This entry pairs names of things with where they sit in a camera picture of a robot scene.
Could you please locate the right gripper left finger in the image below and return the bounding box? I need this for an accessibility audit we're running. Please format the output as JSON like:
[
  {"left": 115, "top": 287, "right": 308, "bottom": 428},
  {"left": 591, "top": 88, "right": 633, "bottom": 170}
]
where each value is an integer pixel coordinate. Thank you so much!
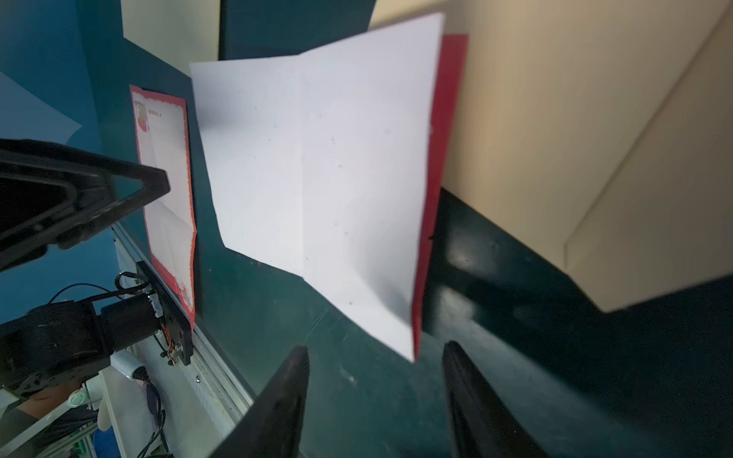
[{"left": 212, "top": 345, "right": 310, "bottom": 458}]

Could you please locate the red bordered letter paper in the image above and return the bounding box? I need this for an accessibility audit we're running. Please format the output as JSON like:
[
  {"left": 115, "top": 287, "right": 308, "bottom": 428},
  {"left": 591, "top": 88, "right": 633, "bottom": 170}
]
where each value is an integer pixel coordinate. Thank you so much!
[{"left": 191, "top": 13, "right": 446, "bottom": 361}]

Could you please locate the red letter paper flat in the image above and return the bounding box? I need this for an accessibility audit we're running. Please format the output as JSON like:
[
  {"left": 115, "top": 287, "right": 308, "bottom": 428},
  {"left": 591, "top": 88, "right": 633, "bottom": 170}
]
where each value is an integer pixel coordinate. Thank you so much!
[{"left": 130, "top": 86, "right": 198, "bottom": 326}]

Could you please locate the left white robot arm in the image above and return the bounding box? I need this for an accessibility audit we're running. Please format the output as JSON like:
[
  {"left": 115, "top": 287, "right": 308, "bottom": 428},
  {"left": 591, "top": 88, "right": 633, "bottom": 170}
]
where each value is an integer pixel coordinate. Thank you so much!
[{"left": 1, "top": 139, "right": 170, "bottom": 397}]

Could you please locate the large yellow envelope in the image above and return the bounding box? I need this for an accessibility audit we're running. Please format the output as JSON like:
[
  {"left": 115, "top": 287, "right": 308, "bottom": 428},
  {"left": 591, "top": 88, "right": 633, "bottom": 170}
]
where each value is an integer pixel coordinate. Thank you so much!
[{"left": 120, "top": 0, "right": 221, "bottom": 76}]

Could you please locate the small yellow envelope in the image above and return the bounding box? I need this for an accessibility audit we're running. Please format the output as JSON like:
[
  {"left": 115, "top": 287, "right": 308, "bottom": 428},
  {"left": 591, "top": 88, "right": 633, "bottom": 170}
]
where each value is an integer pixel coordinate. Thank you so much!
[{"left": 370, "top": 1, "right": 732, "bottom": 313}]

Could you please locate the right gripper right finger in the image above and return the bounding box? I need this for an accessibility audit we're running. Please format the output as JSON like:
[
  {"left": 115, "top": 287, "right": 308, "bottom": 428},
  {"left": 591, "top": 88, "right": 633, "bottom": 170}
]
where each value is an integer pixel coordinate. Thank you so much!
[{"left": 442, "top": 341, "right": 547, "bottom": 457}]

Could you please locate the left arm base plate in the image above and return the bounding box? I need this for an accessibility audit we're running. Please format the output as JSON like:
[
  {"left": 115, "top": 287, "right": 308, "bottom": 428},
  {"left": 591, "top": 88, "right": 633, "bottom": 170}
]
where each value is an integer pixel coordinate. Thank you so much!
[{"left": 137, "top": 261, "right": 194, "bottom": 366}]

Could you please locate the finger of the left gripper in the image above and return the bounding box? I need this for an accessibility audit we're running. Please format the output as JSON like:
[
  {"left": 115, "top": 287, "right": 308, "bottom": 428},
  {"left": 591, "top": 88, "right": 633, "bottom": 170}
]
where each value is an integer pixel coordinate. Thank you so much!
[{"left": 1, "top": 139, "right": 167, "bottom": 271}]

